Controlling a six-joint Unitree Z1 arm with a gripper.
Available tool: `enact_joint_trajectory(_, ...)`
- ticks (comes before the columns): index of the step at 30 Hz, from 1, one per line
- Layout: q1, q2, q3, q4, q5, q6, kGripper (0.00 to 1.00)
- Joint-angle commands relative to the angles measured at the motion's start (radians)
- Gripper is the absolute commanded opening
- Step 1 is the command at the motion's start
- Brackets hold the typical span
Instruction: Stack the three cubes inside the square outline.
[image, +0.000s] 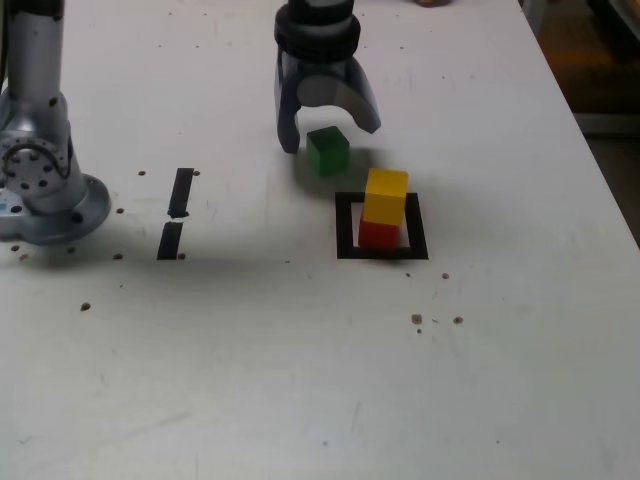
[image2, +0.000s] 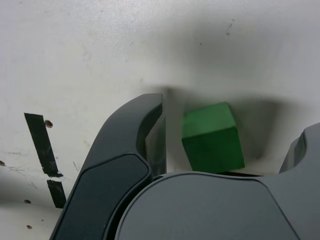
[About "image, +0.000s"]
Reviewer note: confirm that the black tape strip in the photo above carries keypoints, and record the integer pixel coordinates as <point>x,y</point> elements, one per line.
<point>181,190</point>

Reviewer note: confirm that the red cube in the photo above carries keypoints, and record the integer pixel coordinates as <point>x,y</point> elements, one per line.
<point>377,236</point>

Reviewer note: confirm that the brown wooden crate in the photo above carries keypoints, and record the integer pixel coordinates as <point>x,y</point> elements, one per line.
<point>600,75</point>

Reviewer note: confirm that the green cube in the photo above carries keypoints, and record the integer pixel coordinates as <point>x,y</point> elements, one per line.
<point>327,152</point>

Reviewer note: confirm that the yellow cube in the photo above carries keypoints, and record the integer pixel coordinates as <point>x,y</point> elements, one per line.
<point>385,197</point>

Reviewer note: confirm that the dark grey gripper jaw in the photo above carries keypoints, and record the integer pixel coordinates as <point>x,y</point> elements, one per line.
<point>286,120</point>

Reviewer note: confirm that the grey metal beam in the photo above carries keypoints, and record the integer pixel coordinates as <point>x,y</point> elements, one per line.
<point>610,120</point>

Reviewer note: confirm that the black tape square outline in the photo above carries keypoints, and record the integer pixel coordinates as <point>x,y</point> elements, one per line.
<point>345,225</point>

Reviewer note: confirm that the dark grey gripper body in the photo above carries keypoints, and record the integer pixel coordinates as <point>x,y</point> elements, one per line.
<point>325,69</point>

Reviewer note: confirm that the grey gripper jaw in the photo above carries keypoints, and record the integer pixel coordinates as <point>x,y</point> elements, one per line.
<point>362,107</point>

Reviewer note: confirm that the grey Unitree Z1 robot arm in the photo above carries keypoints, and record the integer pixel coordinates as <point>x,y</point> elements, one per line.
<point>35,115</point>

